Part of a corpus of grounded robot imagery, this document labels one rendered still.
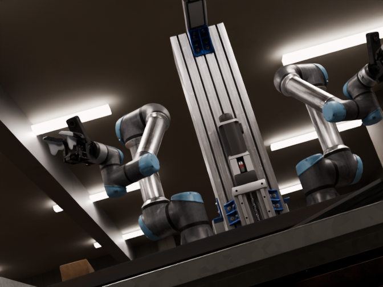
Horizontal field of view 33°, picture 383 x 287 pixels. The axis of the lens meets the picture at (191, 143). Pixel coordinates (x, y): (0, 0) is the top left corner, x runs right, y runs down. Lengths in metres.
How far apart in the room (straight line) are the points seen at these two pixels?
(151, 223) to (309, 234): 1.57
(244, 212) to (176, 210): 0.27
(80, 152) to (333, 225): 1.36
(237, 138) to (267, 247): 1.67
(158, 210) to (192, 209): 0.15
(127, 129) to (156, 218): 0.39
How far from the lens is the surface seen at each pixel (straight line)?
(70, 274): 1.41
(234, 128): 2.60
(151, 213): 2.48
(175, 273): 0.95
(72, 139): 2.16
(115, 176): 2.29
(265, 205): 2.50
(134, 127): 2.59
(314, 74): 2.67
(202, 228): 2.38
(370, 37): 2.35
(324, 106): 2.33
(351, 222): 0.95
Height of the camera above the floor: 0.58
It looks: 20 degrees up
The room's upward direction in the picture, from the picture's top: 16 degrees counter-clockwise
